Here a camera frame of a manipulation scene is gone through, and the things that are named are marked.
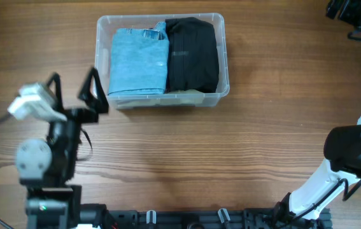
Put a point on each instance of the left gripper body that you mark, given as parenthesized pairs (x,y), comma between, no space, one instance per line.
(76,116)

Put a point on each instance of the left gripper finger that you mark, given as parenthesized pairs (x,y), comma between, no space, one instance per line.
(55,78)
(92,93)

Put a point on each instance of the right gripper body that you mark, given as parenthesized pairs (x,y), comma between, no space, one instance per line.
(360,12)

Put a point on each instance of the blue denim jeans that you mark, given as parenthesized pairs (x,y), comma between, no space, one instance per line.
(139,59)

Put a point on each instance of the cream cloth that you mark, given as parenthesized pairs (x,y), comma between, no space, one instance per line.
(176,98)

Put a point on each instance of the black garment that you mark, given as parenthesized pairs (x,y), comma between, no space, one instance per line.
(193,56)

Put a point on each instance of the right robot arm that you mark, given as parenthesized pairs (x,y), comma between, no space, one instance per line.
(340,171)

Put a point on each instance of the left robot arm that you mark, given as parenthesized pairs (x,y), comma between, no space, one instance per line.
(45,165)

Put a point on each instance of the clear plastic storage container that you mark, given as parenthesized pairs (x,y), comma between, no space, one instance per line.
(107,25)

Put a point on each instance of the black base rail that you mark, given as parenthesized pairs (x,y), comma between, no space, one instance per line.
(246,219)

